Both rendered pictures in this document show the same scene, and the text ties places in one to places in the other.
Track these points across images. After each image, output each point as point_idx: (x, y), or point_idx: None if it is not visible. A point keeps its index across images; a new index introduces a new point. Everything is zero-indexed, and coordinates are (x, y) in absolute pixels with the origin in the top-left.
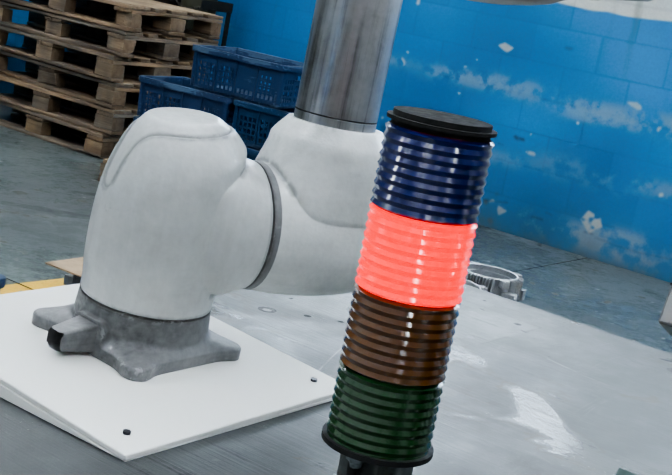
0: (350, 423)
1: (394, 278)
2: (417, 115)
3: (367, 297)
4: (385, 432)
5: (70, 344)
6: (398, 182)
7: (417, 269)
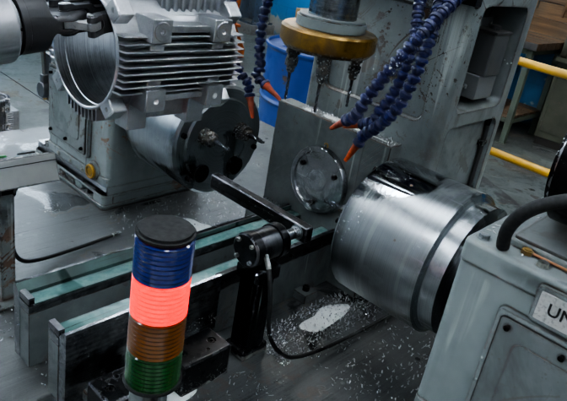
0: (168, 381)
1: (181, 311)
2: (181, 239)
3: (169, 328)
4: (179, 370)
5: None
6: (180, 273)
7: (186, 300)
